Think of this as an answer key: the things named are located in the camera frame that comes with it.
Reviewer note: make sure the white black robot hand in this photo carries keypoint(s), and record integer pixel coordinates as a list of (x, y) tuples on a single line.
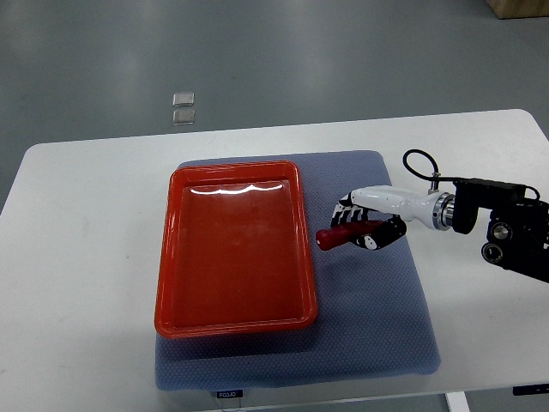
[(391, 205)]

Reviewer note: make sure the red chili pepper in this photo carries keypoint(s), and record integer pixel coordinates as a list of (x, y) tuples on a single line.
[(341, 234)]

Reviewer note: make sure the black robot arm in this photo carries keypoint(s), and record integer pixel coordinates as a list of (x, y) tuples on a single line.
[(517, 233)]

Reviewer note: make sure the red plastic tray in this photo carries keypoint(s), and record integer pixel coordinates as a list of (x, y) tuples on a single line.
[(236, 255)]

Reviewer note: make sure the blue-grey textured mat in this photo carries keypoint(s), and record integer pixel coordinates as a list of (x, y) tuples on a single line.
[(372, 318)]

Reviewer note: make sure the white table leg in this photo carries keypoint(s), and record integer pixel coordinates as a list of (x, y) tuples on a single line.
[(457, 401)]

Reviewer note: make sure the cardboard box corner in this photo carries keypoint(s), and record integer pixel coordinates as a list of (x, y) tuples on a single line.
[(514, 9)]

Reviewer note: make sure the upper metal floor plate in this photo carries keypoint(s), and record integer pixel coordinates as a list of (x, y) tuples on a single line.
[(185, 98)]

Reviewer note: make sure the dark label right table edge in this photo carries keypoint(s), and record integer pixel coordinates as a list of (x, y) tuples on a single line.
[(528, 390)]

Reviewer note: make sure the black table label tag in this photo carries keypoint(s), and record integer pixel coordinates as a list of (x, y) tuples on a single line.
[(230, 394)]

